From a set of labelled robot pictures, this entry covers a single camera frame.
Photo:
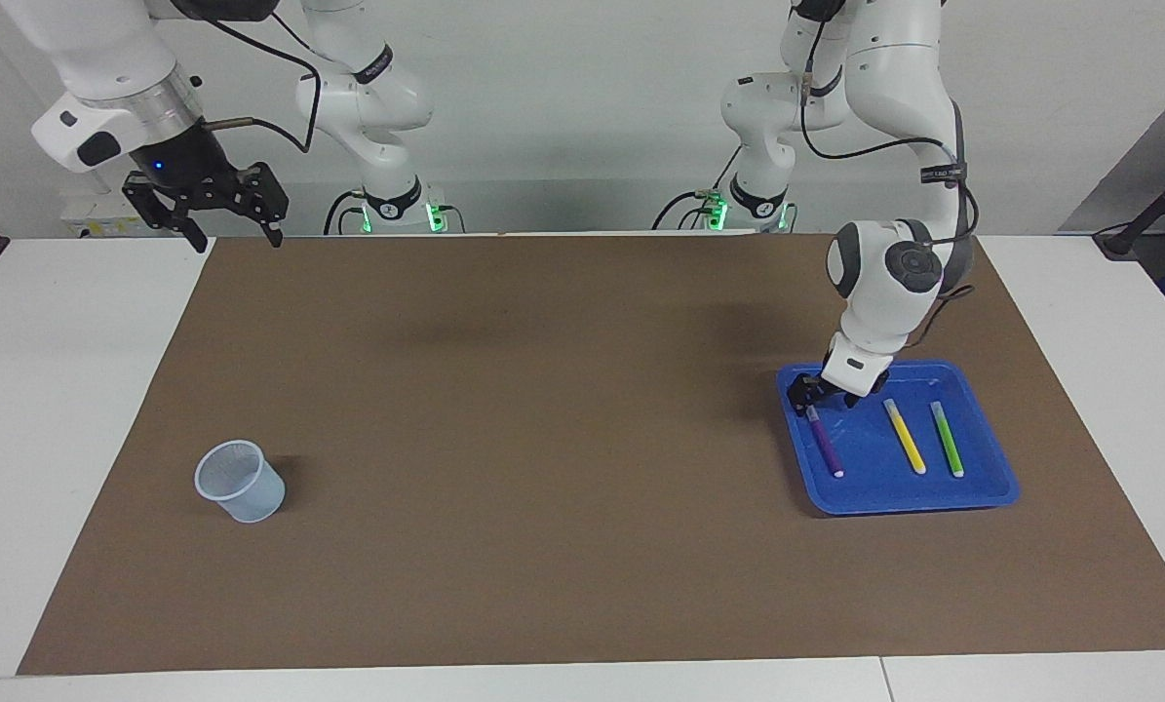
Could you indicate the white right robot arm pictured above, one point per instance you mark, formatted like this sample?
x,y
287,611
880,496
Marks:
x,y
104,49

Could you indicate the brown table mat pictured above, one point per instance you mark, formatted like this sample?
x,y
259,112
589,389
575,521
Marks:
x,y
543,487

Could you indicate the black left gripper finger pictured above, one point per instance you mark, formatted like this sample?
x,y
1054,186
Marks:
x,y
801,395
850,398

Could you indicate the blue plastic tray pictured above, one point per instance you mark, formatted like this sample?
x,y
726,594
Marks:
x,y
865,492

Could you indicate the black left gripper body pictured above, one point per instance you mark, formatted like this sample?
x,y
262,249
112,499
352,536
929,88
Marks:
x,y
821,383

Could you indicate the green marker pen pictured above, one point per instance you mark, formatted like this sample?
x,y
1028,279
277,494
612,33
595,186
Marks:
x,y
947,439

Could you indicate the black stand pole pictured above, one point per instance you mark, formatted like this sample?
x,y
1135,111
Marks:
x,y
1147,210

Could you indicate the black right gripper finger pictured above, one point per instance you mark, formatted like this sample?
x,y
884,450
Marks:
x,y
163,207
265,195

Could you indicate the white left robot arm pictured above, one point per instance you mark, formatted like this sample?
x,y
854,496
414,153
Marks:
x,y
894,88

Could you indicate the translucent plastic cup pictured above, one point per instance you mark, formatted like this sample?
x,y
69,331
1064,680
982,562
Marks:
x,y
246,497

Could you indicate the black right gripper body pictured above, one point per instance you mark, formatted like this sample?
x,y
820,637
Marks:
x,y
187,166

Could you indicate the white power strip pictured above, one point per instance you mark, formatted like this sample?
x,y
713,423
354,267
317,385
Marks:
x,y
95,222

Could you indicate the purple marker pen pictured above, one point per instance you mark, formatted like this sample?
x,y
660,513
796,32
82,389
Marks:
x,y
826,444

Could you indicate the yellow marker pen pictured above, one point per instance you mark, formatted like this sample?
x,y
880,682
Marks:
x,y
905,439

